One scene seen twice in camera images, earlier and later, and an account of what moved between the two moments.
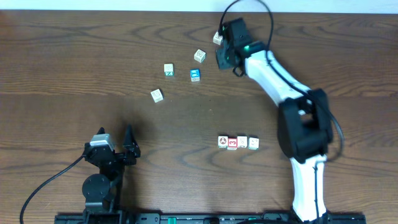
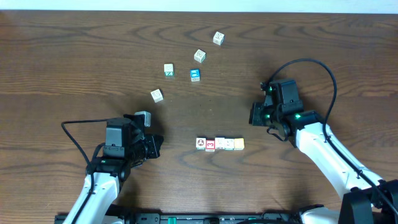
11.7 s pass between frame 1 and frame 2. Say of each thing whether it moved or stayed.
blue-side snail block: stayed
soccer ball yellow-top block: moved
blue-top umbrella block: stayed
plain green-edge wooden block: moved
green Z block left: stayed
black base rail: stayed
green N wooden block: moved
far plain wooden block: stayed
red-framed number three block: moved
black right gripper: moved
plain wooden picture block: stayed
